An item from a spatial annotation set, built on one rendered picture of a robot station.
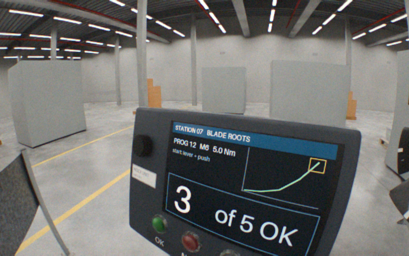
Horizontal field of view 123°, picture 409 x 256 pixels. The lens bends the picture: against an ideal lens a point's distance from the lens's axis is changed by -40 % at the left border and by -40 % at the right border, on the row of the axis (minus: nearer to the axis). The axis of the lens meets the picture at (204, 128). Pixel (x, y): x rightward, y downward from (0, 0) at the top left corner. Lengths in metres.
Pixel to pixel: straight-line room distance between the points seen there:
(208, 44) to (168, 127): 13.11
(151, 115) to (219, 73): 7.41
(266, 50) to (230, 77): 5.74
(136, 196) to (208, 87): 7.53
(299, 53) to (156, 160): 12.90
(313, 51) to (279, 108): 7.95
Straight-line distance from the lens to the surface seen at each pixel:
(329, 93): 6.35
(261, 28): 13.11
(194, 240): 0.21
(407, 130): 1.05
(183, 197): 0.20
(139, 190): 0.26
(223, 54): 12.93
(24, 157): 1.43
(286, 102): 6.00
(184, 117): 0.19
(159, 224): 0.24
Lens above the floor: 1.28
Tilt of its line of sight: 14 degrees down
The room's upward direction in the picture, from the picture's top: 1 degrees counter-clockwise
